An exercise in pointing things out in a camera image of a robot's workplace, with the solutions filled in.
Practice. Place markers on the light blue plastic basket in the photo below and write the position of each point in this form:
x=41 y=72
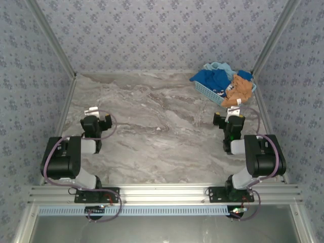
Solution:
x=207 y=92

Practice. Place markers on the aluminium frame post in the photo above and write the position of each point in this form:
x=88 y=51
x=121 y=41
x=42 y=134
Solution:
x=276 y=38
x=50 y=38

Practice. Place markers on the aluminium rail beam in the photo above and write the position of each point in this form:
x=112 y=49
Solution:
x=162 y=193

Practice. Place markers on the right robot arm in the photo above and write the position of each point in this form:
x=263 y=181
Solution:
x=265 y=162

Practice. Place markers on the orange t-shirt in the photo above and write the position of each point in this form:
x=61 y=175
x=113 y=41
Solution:
x=240 y=87

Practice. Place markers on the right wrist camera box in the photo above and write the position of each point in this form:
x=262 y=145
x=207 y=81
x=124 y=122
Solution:
x=233 y=111

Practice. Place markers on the dark blue t-shirt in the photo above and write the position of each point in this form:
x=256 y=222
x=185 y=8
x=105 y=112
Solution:
x=210 y=77

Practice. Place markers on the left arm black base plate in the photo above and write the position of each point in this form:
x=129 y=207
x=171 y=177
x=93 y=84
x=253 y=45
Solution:
x=114 y=195

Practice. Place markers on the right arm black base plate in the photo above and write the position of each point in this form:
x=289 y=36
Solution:
x=215 y=195

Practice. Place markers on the grey metal panel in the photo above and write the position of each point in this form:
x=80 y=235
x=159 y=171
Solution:
x=164 y=229

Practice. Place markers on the light blue t-shirt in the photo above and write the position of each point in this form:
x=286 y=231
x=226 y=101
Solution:
x=222 y=66

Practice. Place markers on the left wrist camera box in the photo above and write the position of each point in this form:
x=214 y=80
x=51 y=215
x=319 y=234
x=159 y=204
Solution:
x=91 y=110

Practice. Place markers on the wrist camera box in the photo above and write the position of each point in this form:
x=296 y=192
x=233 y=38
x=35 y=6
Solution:
x=233 y=111
x=91 y=110

